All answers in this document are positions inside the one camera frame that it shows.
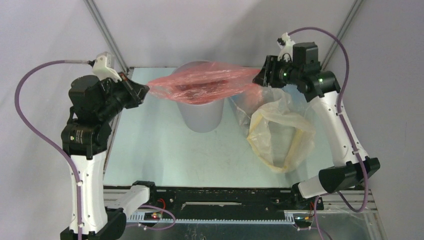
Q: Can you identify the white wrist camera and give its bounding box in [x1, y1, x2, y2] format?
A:
[87, 51, 122, 83]
[277, 32, 295, 62]

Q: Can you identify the yellow translucent trash bag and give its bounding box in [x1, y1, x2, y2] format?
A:
[246, 87, 316, 173]

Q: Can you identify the left aluminium frame post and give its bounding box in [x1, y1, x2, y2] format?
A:
[83, 0, 130, 74]

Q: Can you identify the white translucent bag of bags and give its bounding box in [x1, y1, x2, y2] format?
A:
[228, 86, 287, 136]

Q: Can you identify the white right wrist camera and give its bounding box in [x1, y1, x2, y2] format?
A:
[277, 32, 295, 62]

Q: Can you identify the red translucent trash bag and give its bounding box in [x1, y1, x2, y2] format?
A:
[146, 61, 260, 105]

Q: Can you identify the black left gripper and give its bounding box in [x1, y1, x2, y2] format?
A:
[97, 71, 150, 122]

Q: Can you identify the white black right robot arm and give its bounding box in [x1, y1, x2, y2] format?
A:
[253, 42, 381, 209]

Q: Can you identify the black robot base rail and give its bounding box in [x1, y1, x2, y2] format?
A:
[134, 181, 324, 224]

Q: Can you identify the grey plastic trash bin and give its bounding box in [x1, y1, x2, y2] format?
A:
[172, 60, 225, 133]

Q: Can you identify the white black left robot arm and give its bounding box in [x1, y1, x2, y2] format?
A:
[60, 72, 158, 240]

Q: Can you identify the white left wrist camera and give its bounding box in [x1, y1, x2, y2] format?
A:
[87, 51, 122, 83]

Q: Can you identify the right aluminium frame post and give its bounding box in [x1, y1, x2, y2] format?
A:
[321, 0, 365, 69]

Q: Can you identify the aluminium frame post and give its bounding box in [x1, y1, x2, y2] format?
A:
[321, 0, 365, 69]
[83, 0, 130, 74]

